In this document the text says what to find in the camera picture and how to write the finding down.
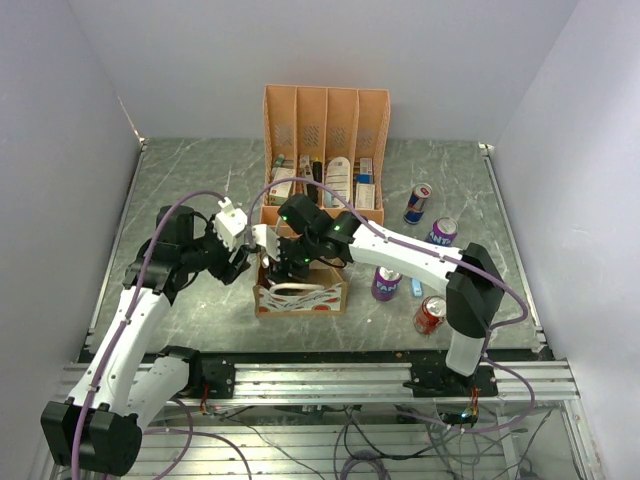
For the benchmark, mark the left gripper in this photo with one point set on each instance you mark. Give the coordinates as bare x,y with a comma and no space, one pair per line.
224,270

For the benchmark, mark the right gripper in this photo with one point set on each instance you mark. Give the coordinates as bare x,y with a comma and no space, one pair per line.
281,269

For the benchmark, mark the purple Fanta can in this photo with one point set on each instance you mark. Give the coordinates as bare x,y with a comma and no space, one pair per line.
385,284
443,232

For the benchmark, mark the Red Bull can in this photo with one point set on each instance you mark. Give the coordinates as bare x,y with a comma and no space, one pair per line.
416,203

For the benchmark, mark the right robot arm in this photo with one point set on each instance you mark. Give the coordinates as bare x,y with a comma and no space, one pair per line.
467,278

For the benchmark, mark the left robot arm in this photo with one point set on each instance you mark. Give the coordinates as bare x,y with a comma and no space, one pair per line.
99,426

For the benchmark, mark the red and white box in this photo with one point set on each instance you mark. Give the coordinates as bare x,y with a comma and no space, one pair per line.
279,194

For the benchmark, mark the black items in organizer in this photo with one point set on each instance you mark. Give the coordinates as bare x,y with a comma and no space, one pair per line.
310,168

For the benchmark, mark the white oval pack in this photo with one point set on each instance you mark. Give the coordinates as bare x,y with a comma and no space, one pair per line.
338,179

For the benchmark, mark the peach plastic file organizer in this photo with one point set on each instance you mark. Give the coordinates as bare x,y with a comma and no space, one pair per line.
327,122

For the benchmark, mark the small blue tube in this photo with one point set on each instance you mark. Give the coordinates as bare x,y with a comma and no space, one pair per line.
416,288

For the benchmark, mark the red cola can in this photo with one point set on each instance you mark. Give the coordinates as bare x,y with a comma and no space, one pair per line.
430,314

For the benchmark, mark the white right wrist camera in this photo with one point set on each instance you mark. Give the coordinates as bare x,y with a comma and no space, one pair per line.
266,238

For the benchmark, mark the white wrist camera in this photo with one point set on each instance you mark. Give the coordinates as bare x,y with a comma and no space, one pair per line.
266,238
230,224

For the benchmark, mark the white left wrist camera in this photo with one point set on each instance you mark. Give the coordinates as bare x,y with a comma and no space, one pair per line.
230,224

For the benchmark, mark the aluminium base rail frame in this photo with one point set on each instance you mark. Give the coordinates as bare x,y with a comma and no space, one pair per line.
363,415

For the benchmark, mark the aluminium table edge rail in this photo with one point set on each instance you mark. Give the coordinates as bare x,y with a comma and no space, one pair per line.
486,151

